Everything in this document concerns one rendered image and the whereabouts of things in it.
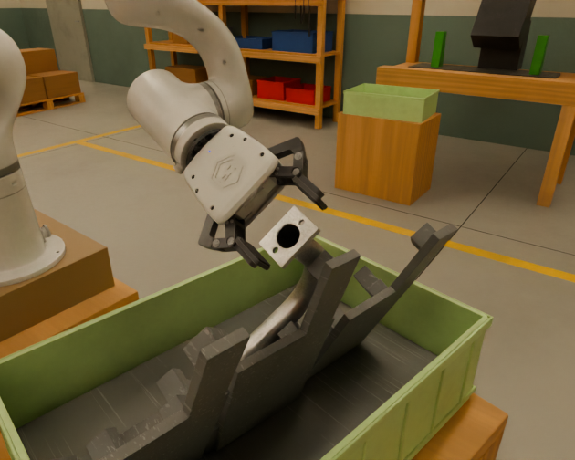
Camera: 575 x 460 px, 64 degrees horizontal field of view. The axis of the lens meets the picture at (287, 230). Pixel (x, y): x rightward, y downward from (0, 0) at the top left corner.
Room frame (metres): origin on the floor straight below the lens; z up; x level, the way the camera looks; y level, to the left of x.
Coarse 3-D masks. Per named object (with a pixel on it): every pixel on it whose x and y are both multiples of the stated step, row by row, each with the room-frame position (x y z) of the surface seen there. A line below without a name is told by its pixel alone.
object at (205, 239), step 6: (210, 216) 0.49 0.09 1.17; (204, 222) 0.49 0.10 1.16; (210, 222) 0.49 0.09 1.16; (204, 228) 0.49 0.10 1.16; (210, 228) 0.48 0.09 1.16; (216, 228) 0.49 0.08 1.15; (204, 234) 0.48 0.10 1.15; (210, 234) 0.48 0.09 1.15; (198, 240) 0.48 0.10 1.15; (204, 240) 0.47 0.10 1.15; (210, 240) 0.47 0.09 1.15; (204, 246) 0.47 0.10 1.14; (210, 246) 0.47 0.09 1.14
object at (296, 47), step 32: (224, 0) 6.28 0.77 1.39; (256, 0) 5.98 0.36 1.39; (288, 0) 5.72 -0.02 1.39; (320, 0) 5.48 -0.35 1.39; (288, 32) 5.81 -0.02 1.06; (320, 32) 5.52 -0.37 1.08; (320, 64) 5.52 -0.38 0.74; (256, 96) 6.20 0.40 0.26; (288, 96) 5.81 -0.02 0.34; (320, 96) 5.52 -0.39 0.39; (320, 128) 5.54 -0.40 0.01
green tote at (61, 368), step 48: (192, 288) 0.68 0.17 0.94; (240, 288) 0.75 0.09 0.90; (432, 288) 0.65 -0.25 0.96; (96, 336) 0.56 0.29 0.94; (144, 336) 0.61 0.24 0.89; (192, 336) 0.67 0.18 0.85; (432, 336) 0.63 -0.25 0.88; (480, 336) 0.56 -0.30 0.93; (0, 384) 0.47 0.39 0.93; (48, 384) 0.51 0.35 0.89; (96, 384) 0.55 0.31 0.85; (432, 384) 0.47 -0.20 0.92; (384, 432) 0.40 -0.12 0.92; (432, 432) 0.48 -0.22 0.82
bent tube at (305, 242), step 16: (288, 224) 0.43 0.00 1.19; (304, 224) 0.42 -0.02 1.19; (272, 240) 0.42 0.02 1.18; (288, 240) 0.45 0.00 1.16; (304, 240) 0.41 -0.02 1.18; (272, 256) 0.41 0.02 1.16; (288, 256) 0.40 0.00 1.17; (304, 256) 0.43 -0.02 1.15; (304, 272) 0.48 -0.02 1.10; (304, 288) 0.48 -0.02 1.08; (288, 304) 0.48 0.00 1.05; (304, 304) 0.48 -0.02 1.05; (272, 320) 0.48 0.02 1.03; (288, 320) 0.47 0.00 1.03; (256, 336) 0.47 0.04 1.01; (272, 336) 0.46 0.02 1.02
